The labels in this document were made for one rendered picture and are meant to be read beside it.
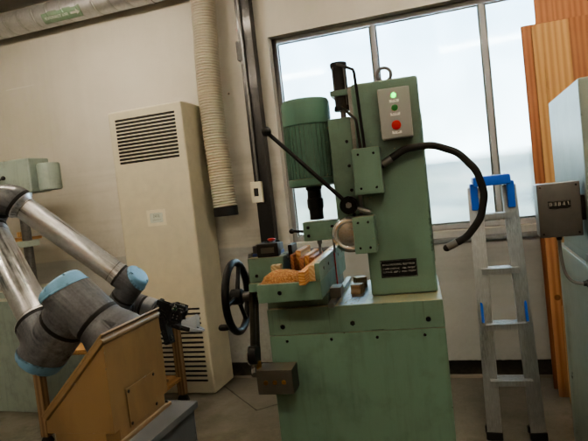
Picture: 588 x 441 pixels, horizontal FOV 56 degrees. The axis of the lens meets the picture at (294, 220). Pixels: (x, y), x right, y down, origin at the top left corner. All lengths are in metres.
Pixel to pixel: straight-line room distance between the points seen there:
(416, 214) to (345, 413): 0.70
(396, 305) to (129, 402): 0.85
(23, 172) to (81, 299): 2.21
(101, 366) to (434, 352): 0.99
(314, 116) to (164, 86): 2.05
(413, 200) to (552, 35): 1.64
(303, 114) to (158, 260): 1.87
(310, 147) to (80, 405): 1.07
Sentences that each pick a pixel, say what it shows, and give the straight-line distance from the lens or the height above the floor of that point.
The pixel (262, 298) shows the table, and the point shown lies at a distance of 1.79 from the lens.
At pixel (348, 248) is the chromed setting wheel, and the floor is 0.98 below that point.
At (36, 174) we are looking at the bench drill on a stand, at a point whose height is 1.47.
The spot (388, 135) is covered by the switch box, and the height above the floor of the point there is 1.33.
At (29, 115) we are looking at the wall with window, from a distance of 4.51.
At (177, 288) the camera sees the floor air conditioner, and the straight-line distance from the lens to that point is 3.53.
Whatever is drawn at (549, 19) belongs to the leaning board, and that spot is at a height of 1.93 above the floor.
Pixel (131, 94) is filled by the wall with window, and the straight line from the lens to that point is 4.00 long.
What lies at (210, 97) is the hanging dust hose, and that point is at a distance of 3.51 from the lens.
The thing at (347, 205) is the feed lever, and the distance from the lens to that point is 1.84.
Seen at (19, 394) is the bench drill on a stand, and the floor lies 0.12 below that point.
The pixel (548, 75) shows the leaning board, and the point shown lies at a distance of 3.23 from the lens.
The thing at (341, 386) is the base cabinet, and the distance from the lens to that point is 1.91.
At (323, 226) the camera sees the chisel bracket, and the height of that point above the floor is 1.05.
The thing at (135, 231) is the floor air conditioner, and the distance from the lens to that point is 3.62.
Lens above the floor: 1.19
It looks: 3 degrees down
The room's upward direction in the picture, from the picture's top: 6 degrees counter-clockwise
